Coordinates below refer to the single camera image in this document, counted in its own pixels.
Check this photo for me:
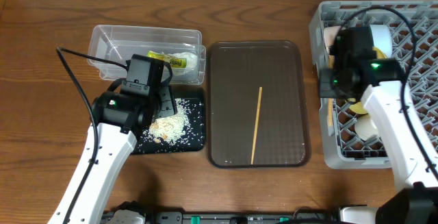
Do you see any brown serving tray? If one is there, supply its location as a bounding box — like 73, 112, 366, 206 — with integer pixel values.
208, 40, 311, 169

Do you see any wooden chopstick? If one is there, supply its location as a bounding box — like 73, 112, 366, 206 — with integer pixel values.
326, 99, 333, 127
250, 86, 263, 165

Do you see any pale green cup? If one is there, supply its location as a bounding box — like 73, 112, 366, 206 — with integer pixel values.
355, 114, 378, 140

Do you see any black tray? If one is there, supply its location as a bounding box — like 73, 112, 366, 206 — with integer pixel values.
132, 90, 206, 155

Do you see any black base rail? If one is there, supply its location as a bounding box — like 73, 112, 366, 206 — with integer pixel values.
102, 201, 343, 224

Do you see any yellow plate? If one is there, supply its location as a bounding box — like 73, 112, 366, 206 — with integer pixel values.
349, 47, 387, 114

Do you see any pink bowl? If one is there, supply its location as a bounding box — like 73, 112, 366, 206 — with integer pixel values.
323, 26, 340, 54

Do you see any pile of rice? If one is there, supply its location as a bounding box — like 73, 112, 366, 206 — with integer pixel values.
143, 98, 205, 148

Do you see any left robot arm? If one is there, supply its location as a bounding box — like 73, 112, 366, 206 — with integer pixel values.
49, 79, 177, 223

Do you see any green snack wrapper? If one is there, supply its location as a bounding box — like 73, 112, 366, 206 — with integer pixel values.
147, 51, 187, 69

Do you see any grey dishwasher rack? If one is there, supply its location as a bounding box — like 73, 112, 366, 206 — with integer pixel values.
309, 0, 437, 169

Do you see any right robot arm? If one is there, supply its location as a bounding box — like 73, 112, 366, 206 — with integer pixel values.
318, 26, 437, 223

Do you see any clear plastic bin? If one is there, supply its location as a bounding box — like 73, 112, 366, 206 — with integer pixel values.
88, 25, 206, 85

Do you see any light blue bowl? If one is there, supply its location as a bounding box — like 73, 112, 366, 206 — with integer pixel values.
370, 25, 392, 58

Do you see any white napkin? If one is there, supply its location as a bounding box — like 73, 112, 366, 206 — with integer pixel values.
172, 52, 198, 76

